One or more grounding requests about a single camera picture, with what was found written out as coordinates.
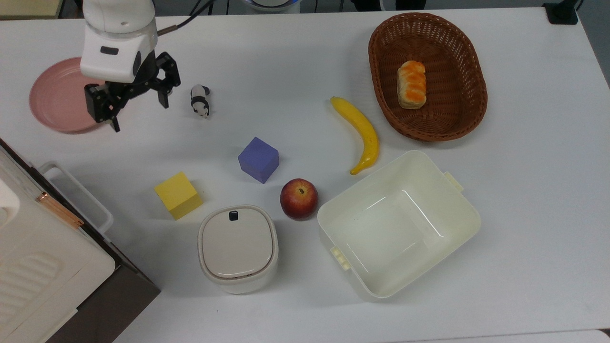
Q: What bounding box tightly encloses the small panda figurine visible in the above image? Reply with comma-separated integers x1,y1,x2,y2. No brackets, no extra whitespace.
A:
190,84,212,120

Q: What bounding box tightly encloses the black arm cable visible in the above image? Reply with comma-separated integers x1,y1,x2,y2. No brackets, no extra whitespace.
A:
157,0,215,37

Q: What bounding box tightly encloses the black clamp mount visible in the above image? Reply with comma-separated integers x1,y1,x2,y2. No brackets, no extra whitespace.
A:
542,0,580,25

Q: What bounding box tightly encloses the yellow banana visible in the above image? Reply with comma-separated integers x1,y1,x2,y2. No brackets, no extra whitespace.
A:
330,96,380,176

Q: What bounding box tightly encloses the pink round plate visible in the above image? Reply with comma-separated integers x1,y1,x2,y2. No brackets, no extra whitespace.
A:
29,57,123,133

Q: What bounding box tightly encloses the small white lidded bin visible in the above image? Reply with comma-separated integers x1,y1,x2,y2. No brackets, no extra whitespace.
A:
197,205,279,294

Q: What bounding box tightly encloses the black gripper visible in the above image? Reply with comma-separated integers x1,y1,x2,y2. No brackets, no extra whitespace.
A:
85,50,182,133

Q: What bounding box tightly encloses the wooden drawer with white handle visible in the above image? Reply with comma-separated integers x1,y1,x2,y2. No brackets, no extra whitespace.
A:
30,161,115,236

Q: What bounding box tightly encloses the yellow foam cube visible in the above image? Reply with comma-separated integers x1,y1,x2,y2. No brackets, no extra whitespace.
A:
153,171,204,221

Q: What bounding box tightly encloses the red apple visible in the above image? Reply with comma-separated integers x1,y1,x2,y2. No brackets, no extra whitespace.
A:
280,178,319,221

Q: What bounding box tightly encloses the white round base blue rim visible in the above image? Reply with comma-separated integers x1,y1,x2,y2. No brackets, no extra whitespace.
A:
241,0,302,14

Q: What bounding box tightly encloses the orange glazed bread loaf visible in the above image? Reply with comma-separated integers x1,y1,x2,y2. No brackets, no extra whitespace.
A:
397,60,427,110

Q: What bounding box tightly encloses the dark brown drawer cabinet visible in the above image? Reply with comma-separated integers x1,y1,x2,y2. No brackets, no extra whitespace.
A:
0,138,162,343

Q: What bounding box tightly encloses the beige desk top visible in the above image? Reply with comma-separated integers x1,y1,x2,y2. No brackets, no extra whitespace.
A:
0,0,65,20

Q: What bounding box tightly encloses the purple foam cube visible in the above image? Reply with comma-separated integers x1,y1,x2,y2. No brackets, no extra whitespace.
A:
237,137,280,184

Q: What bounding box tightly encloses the cream open plastic bin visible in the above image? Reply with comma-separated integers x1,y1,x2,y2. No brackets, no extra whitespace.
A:
317,150,481,300

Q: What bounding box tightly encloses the orange latch strip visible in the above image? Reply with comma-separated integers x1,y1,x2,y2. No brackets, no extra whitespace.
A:
37,192,85,228

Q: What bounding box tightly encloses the brown wicker basket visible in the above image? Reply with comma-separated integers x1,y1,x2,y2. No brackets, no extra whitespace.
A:
368,12,488,142

